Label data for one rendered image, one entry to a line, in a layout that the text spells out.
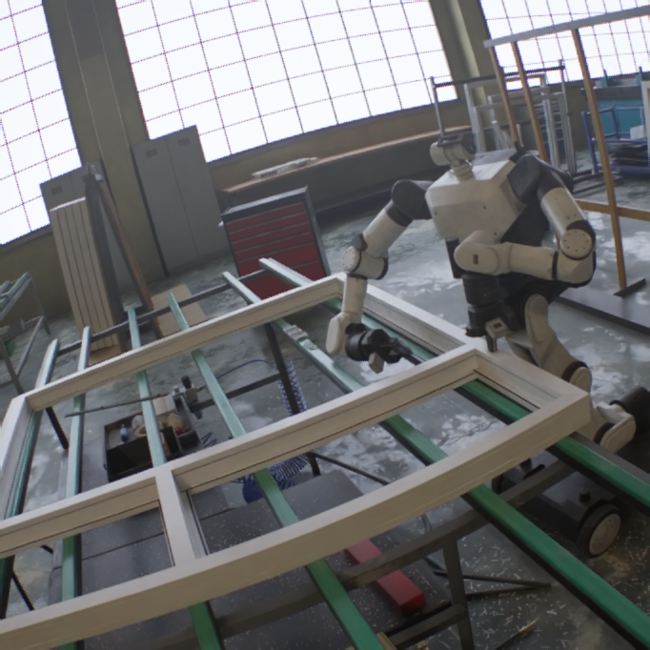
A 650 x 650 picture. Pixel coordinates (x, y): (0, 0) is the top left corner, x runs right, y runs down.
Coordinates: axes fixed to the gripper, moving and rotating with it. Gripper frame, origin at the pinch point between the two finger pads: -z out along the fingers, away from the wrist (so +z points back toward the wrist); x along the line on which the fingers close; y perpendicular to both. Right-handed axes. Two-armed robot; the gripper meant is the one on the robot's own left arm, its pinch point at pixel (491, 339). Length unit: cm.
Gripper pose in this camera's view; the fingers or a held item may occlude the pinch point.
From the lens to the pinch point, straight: 156.5
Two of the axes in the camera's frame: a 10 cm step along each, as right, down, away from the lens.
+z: -2.5, -9.1, -3.4
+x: -9.1, 3.4, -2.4
